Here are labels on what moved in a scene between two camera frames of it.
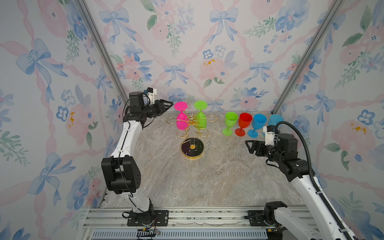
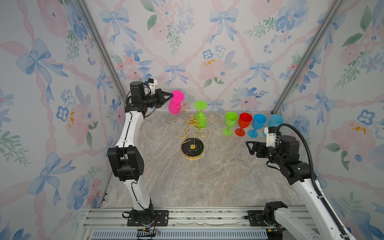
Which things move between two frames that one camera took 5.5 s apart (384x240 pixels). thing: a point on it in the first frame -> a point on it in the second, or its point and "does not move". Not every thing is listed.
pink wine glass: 182,123 -> 175,105
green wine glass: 230,121 does not move
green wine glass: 201,118 does not move
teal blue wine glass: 273,120 does not move
